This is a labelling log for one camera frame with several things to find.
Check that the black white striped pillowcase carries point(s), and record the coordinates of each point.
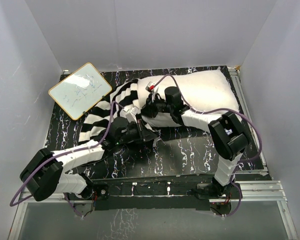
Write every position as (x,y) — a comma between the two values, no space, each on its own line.
(125,95)

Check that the yellow framed whiteboard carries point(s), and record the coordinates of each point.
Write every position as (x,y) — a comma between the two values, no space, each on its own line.
(80,91)

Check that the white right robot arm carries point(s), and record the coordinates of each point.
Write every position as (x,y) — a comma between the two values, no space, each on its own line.
(228,134)

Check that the white pillow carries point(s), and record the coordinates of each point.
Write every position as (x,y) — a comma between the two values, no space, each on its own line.
(203,90)

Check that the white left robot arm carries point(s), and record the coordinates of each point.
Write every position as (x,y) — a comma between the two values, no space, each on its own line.
(47,172)

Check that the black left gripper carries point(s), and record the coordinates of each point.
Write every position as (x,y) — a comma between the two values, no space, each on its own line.
(144,134)

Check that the aluminium table frame rail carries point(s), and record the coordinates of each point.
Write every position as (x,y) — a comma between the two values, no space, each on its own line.
(184,207)

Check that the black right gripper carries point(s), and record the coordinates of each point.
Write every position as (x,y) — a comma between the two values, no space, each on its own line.
(148,109)

